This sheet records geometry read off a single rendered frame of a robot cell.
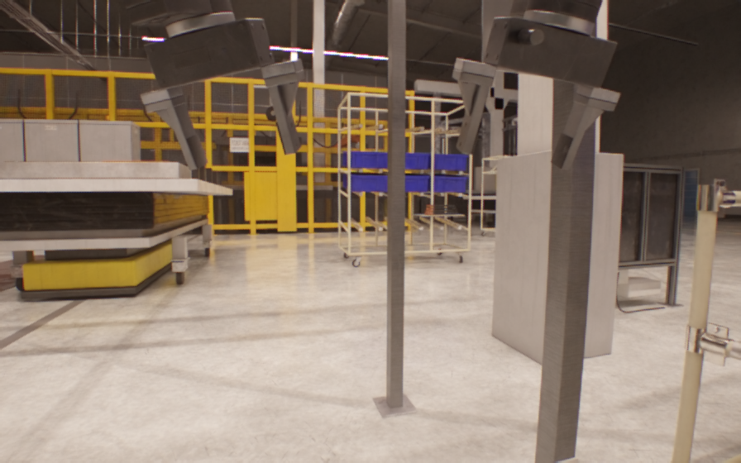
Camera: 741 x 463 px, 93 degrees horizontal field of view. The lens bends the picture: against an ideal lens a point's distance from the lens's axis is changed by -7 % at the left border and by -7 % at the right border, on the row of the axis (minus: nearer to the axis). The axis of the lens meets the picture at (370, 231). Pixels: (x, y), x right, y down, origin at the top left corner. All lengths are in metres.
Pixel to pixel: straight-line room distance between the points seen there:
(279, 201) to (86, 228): 5.18
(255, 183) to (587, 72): 7.52
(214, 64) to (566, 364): 0.83
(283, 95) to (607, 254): 1.65
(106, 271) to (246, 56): 2.83
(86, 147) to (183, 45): 7.15
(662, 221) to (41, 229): 4.04
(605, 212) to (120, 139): 6.93
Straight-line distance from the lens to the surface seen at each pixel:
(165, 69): 0.51
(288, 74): 0.45
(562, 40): 0.48
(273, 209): 7.84
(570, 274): 0.86
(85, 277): 3.26
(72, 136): 7.72
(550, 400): 0.97
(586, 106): 0.53
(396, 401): 1.37
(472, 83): 0.46
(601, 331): 1.98
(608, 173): 1.89
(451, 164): 4.27
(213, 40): 0.47
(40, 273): 3.37
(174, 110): 0.53
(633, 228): 2.79
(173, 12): 0.42
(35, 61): 15.22
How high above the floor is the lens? 0.70
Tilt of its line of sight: 5 degrees down
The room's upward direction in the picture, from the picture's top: straight up
